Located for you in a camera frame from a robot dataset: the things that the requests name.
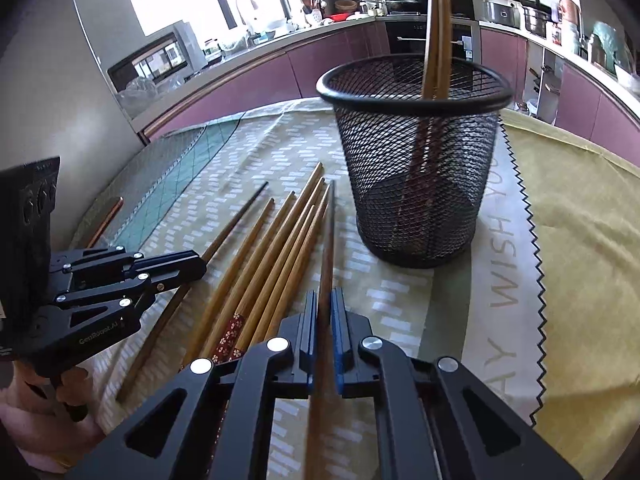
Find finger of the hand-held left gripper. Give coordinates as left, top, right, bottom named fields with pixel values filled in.
left=29, top=269, right=207, bottom=377
left=51, top=246, right=207, bottom=282

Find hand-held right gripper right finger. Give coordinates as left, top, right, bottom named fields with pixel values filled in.
left=330, top=287, right=583, bottom=480

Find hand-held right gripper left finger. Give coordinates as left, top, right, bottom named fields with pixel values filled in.
left=65, top=289, right=318, bottom=480

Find brown wooden chopstick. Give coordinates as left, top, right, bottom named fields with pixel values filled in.
left=116, top=181, right=269, bottom=403

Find red-patterned bamboo chopstick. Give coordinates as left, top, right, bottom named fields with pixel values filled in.
left=420, top=0, right=454, bottom=196
left=405, top=0, right=442, bottom=201
left=304, top=180, right=337, bottom=480

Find bundle of bamboo chopsticks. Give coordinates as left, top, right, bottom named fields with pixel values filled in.
left=180, top=161, right=332, bottom=368

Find black mesh utensil holder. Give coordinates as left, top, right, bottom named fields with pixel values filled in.
left=316, top=54, right=515, bottom=269

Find person's left hand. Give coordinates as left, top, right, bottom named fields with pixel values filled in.
left=0, top=364, right=104, bottom=469

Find teal grey quilted mat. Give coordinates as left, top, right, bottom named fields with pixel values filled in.
left=70, top=110, right=246, bottom=253

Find beige patterned cloth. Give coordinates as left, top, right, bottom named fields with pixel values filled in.
left=70, top=97, right=548, bottom=480

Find clear plastic bag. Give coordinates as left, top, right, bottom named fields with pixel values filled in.
left=116, top=76, right=168, bottom=118

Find purple kitchen counter cabinets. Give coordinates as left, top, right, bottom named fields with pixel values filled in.
left=132, top=12, right=640, bottom=148

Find silver microwave oven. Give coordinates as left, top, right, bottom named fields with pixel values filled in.
left=106, top=20, right=207, bottom=95

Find white kettle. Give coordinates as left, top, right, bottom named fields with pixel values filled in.
left=235, top=0, right=263, bottom=33

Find yellow tablecloth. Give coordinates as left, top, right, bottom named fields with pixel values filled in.
left=500, top=107, right=640, bottom=466

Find black built-in oven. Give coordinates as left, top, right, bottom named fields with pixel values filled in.
left=380, top=0, right=482, bottom=63

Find silver bread box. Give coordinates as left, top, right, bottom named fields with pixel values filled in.
left=481, top=1, right=522, bottom=28

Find stainless steel pot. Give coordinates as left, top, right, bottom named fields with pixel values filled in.
left=521, top=4, right=553, bottom=37

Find copper pot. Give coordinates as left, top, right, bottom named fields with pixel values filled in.
left=557, top=0, right=582, bottom=28

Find teal glass jar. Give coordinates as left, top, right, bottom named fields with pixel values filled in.
left=592, top=21, right=632, bottom=68

